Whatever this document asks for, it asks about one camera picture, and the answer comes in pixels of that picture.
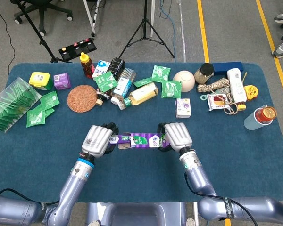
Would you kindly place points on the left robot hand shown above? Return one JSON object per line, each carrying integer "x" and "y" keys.
{"x": 95, "y": 140}

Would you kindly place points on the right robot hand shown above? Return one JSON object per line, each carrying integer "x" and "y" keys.
{"x": 178, "y": 136}

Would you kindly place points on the purple toothpaste box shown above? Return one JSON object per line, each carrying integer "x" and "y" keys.
{"x": 146, "y": 140}

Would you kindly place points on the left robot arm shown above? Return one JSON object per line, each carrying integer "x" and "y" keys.
{"x": 73, "y": 186}

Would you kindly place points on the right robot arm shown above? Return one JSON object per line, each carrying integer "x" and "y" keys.
{"x": 198, "y": 179}

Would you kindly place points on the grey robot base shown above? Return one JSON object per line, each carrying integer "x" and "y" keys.
{"x": 136, "y": 214}

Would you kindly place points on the white box purple print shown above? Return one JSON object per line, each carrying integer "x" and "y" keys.
{"x": 183, "y": 107}

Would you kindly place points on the small purple box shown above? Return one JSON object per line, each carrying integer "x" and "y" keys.
{"x": 62, "y": 81}

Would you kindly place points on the dark blue box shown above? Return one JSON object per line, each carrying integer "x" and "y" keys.
{"x": 227, "y": 67}

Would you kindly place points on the black three-pedal foot switch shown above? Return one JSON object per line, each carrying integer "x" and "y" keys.
{"x": 77, "y": 49}

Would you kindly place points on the round woven coaster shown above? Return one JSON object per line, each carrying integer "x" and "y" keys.
{"x": 82, "y": 99}

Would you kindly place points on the green sachet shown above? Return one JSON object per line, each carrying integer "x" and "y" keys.
{"x": 143, "y": 82}
{"x": 106, "y": 81}
{"x": 160, "y": 73}
{"x": 49, "y": 112}
{"x": 35, "y": 117}
{"x": 49, "y": 100}
{"x": 171, "y": 89}

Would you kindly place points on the blue table cloth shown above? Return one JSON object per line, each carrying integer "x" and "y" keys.
{"x": 136, "y": 169}

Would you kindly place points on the white red snack packet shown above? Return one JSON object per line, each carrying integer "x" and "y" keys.
{"x": 217, "y": 101}

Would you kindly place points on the yellow liquid bottle green label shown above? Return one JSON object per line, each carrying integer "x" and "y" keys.
{"x": 143, "y": 94}

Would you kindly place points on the beige bowl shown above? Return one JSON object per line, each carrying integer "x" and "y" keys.
{"x": 185, "y": 80}

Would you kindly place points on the clear bottle blue label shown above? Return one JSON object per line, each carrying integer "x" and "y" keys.
{"x": 123, "y": 86}

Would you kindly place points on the glass jar black lid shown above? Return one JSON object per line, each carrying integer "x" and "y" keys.
{"x": 204, "y": 73}

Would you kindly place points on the white blue carton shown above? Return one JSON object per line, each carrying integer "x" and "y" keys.
{"x": 101, "y": 67}

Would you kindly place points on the clear plastic cup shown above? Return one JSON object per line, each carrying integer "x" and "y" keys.
{"x": 250, "y": 122}

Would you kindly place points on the honey bottle yellow cap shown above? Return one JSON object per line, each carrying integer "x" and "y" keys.
{"x": 86, "y": 67}

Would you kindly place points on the white bottle yellow cap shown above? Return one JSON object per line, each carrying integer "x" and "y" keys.
{"x": 237, "y": 88}

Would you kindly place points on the dark bottle with cork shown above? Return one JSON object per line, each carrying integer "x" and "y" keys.
{"x": 116, "y": 66}

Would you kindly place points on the green container yellow lid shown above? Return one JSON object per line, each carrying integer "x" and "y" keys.
{"x": 39, "y": 78}

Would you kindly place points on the thin wooden stick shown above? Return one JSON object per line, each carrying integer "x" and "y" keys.
{"x": 244, "y": 77}

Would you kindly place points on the clear bag of green packets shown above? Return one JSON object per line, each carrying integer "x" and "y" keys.
{"x": 11, "y": 101}

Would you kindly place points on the red bottle orange lid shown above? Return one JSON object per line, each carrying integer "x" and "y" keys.
{"x": 267, "y": 113}

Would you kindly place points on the black light stand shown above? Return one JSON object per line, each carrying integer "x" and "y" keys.
{"x": 40, "y": 42}

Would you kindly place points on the black tripod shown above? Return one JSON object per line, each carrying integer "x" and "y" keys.
{"x": 145, "y": 23}

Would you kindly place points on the black office chair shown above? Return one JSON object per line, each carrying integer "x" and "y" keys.
{"x": 41, "y": 7}

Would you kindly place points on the white frame leg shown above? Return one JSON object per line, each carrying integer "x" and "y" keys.
{"x": 90, "y": 17}

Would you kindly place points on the white vertical post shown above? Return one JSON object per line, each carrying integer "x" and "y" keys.
{"x": 152, "y": 16}

